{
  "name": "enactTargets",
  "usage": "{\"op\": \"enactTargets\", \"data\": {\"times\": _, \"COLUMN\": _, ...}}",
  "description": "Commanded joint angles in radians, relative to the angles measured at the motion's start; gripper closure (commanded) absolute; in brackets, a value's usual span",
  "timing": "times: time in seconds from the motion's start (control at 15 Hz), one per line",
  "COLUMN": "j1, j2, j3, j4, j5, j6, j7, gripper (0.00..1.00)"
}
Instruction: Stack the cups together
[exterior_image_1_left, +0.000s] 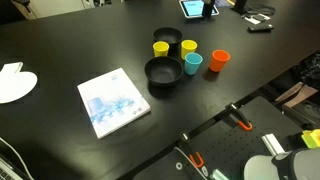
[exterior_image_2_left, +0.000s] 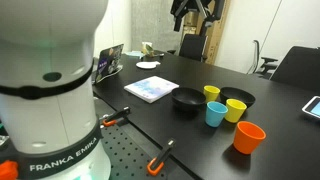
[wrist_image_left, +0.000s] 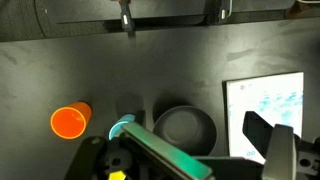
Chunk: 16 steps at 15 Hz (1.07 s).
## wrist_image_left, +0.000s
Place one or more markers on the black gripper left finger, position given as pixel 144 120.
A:
pixel 166 153

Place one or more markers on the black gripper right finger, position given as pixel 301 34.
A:
pixel 280 153

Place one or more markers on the orange plastic cup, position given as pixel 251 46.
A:
pixel 68 121

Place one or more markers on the large black bowl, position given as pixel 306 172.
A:
pixel 186 130

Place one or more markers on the white and blue book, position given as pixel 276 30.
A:
pixel 266 100

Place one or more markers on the blue plastic cup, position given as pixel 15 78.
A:
pixel 116 126

